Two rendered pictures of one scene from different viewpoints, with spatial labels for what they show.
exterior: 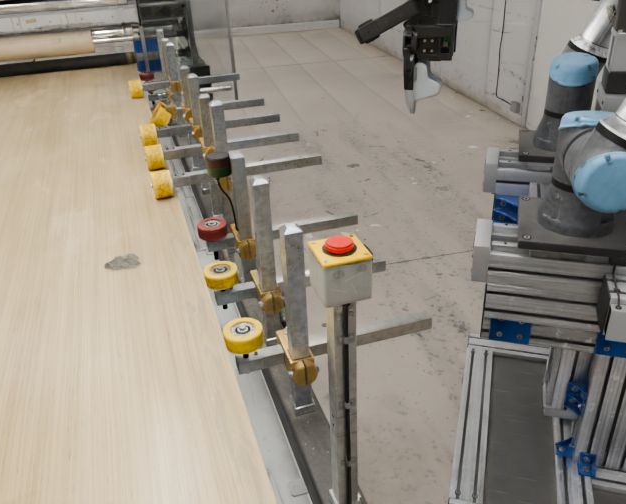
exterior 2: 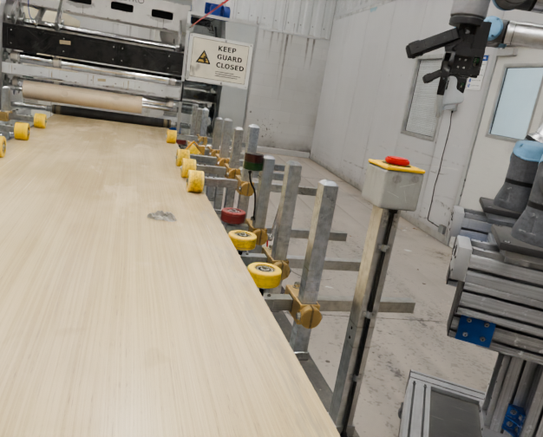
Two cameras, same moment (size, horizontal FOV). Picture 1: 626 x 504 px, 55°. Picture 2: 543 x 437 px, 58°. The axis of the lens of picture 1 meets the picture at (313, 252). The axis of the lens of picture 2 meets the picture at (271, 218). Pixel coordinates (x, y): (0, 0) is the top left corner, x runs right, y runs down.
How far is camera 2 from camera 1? 36 cm
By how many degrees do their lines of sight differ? 14
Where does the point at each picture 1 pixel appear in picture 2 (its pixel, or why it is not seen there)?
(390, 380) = not seen: hidden behind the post
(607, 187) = not seen: outside the picture
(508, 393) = (444, 420)
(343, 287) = (397, 192)
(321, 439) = (314, 380)
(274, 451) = not seen: hidden behind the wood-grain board
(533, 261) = (507, 266)
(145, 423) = (184, 306)
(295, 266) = (325, 216)
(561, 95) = (522, 167)
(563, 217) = (538, 231)
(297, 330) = (312, 276)
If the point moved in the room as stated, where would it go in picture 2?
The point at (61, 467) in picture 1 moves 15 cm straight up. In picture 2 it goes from (109, 317) to (115, 233)
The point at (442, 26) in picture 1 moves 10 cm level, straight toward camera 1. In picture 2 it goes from (475, 49) to (484, 43)
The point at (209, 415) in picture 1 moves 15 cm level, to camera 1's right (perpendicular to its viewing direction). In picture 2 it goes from (240, 311) to (319, 323)
